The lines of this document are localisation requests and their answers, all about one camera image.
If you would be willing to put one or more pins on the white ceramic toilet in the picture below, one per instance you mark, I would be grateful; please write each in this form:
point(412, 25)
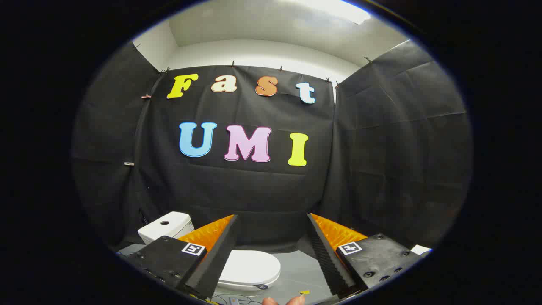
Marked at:
point(167, 226)

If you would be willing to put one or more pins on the white flat panel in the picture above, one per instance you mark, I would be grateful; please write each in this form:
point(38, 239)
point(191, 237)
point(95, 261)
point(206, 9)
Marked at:
point(421, 249)

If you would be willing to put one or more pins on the small grey device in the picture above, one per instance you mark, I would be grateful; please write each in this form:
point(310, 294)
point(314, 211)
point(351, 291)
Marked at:
point(234, 301)

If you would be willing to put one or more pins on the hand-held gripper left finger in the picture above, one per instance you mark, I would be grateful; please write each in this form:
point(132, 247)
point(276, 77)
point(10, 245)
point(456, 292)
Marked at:
point(220, 254)

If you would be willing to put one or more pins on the white toilet lid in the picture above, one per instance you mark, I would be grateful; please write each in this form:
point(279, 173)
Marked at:
point(252, 267)

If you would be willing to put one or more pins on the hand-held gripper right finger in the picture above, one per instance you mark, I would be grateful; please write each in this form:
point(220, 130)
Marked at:
point(324, 254)

